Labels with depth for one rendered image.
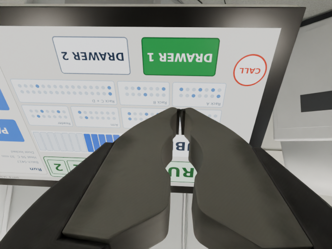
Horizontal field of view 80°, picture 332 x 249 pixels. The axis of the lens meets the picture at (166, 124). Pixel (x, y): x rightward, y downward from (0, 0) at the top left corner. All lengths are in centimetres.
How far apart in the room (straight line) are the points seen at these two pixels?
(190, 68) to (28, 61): 21
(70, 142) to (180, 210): 119
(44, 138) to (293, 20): 38
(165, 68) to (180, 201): 125
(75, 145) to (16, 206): 64
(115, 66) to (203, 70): 11
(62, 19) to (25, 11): 4
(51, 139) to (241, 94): 30
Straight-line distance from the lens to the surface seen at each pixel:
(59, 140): 37
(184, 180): 38
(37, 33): 31
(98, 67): 28
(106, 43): 27
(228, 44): 27
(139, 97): 28
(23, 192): 98
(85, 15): 28
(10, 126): 41
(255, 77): 29
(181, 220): 150
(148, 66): 27
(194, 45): 26
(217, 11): 26
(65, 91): 32
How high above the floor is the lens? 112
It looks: 8 degrees down
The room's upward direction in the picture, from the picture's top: 178 degrees counter-clockwise
